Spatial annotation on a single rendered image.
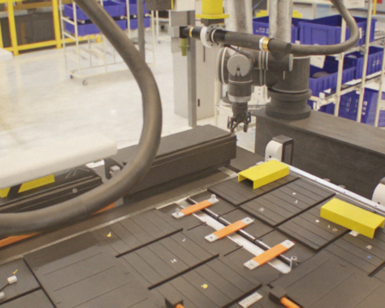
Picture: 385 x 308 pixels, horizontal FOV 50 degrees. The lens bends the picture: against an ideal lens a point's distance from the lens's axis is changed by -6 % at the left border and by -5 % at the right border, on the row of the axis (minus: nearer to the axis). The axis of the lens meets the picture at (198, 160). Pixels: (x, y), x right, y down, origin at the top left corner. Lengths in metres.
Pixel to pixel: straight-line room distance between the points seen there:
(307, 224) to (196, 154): 0.43
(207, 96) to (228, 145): 3.56
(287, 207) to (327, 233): 0.16
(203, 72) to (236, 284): 4.09
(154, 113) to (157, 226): 0.55
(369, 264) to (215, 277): 0.36
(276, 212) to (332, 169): 0.98
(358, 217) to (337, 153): 0.97
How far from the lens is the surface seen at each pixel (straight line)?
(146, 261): 1.01
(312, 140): 2.17
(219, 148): 1.42
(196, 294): 0.92
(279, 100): 2.26
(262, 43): 1.29
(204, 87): 4.94
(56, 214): 0.55
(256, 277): 0.98
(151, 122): 0.63
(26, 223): 0.56
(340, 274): 1.00
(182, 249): 1.05
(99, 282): 0.96
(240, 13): 2.11
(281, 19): 2.00
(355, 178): 2.11
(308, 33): 3.59
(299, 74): 2.23
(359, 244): 1.12
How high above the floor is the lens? 1.62
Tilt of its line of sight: 24 degrees down
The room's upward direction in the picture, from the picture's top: 1 degrees counter-clockwise
